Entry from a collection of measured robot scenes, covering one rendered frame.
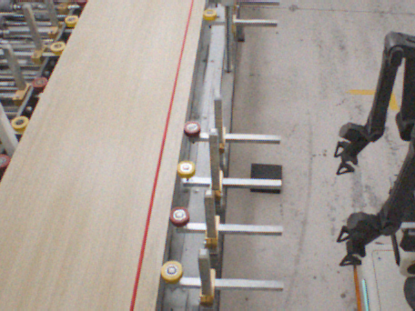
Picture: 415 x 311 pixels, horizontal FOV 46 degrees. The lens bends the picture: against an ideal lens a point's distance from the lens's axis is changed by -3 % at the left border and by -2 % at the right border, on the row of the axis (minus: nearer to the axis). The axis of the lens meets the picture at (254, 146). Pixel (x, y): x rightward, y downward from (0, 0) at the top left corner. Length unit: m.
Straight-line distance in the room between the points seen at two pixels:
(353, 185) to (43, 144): 1.95
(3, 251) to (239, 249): 1.40
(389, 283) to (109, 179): 1.46
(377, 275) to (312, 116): 1.51
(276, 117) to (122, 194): 1.85
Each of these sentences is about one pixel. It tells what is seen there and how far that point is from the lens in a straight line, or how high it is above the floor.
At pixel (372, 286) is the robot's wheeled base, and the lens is 2.62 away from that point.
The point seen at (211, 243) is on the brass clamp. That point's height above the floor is 0.82.
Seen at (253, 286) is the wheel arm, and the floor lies 0.82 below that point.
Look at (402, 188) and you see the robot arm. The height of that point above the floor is 1.41.
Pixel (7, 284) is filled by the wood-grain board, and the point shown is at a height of 0.90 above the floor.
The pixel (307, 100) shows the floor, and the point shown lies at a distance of 3.87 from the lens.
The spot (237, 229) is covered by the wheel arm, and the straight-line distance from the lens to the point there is 2.05.
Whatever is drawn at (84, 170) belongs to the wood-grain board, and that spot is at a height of 0.90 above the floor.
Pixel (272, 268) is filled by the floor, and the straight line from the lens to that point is 2.91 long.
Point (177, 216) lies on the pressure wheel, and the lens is 2.01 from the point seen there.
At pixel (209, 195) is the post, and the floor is 1.10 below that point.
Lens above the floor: 2.53
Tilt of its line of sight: 47 degrees down
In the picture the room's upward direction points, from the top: 2 degrees clockwise
